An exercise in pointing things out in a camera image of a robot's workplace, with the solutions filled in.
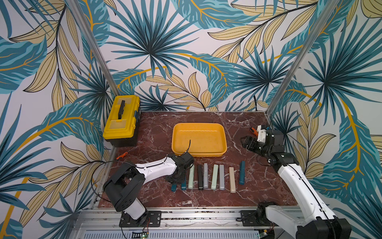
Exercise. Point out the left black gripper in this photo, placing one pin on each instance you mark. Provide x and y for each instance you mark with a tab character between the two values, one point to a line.
168	178

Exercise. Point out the grey pruner right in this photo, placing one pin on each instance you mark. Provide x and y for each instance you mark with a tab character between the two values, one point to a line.
221	177

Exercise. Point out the beige pruner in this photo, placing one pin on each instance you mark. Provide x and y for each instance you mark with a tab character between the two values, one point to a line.
232	180

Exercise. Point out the yellow plastic storage tray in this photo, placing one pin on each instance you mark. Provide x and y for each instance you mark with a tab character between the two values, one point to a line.
199	139

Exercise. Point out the left aluminium corner post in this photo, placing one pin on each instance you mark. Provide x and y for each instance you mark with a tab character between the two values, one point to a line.
89	36

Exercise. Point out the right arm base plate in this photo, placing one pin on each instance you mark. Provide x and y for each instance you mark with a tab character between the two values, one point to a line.
252	218

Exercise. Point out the aluminium corner post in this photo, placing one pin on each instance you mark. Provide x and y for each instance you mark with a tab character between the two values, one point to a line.
311	38
89	36

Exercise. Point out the aluminium front rail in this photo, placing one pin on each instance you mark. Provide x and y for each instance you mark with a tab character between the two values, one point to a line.
184	223

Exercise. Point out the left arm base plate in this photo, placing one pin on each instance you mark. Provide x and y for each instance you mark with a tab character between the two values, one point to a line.
149	218

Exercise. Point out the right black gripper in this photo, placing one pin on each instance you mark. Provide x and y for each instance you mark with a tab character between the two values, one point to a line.
249	143

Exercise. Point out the dark teal pruner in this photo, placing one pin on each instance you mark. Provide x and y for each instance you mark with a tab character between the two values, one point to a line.
242	173
174	187
184	186

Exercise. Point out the right aluminium corner post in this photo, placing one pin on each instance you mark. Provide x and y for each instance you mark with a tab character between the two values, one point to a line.
311	38

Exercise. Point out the yellow black toolbox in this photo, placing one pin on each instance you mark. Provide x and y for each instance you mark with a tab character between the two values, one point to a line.
122	126

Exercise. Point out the grey pruner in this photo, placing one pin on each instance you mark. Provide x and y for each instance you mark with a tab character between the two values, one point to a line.
221	177
205	176

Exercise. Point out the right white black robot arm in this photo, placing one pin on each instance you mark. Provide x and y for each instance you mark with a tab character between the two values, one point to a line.
319	221

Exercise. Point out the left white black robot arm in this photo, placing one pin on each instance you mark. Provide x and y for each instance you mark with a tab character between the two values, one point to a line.
124	185

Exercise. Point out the light green pruner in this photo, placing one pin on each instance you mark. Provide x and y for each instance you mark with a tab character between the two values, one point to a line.
214	177
191	177

